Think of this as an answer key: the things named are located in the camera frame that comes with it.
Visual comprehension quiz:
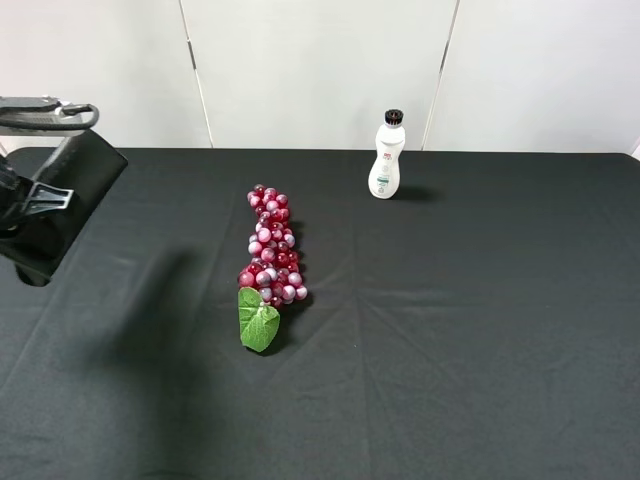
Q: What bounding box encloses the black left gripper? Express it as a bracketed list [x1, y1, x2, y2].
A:
[1, 137, 74, 236]

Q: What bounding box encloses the black glasses case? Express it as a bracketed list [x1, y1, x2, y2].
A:
[1, 130, 128, 287]

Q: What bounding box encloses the red plastic grape bunch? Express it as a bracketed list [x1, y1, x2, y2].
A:
[237, 184, 308, 353]

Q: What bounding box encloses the white bottle with black cap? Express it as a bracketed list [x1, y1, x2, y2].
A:
[368, 109, 406, 199]

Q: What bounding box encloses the black tablecloth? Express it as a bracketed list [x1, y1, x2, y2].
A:
[1, 149, 639, 479]

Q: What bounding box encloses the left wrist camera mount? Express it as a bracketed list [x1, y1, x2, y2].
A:
[1, 96, 66, 132]

